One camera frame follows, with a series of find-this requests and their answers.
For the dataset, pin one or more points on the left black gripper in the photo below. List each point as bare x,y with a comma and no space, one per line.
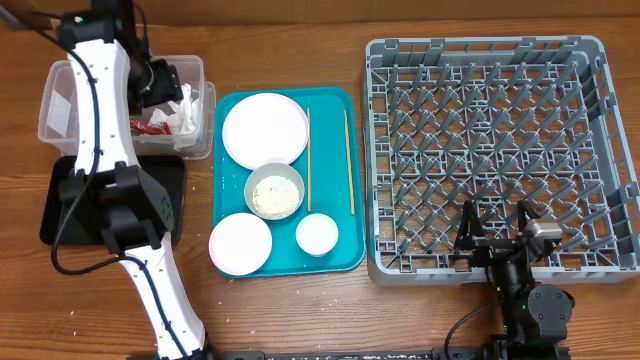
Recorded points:
169,88

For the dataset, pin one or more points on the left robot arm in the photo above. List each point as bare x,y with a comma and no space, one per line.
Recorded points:
108,194

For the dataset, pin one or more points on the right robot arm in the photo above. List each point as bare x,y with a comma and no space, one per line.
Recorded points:
535,316

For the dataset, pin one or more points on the grey bowl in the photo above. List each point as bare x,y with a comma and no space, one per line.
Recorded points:
273,169

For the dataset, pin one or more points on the white napkin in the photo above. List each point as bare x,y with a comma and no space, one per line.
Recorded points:
182,124

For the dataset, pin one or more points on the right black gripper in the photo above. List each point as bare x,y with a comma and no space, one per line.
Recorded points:
470,235

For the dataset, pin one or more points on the teal serving tray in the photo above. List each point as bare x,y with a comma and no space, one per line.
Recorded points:
330,187

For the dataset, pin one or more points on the right wooden chopstick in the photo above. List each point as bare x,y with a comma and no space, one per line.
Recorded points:
349,162

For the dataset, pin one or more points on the red snack wrapper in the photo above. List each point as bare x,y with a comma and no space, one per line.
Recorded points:
140,128

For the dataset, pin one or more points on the white cup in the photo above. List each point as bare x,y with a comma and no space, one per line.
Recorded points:
317,234

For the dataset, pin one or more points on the black rectangular tray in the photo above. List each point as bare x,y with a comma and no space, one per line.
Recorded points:
168,170

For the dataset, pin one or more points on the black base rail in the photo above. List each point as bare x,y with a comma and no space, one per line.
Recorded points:
437,353

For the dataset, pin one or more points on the grey dishwasher rack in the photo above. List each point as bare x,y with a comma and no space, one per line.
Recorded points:
495,121

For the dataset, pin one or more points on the white rice grains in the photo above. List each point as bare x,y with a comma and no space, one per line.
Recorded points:
275,197

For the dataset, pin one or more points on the large white plate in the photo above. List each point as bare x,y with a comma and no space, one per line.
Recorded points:
265,128

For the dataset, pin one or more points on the small pink plate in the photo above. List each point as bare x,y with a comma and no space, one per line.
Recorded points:
240,244

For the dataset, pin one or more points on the clear plastic waste bin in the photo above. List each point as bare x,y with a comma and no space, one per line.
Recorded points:
58,118

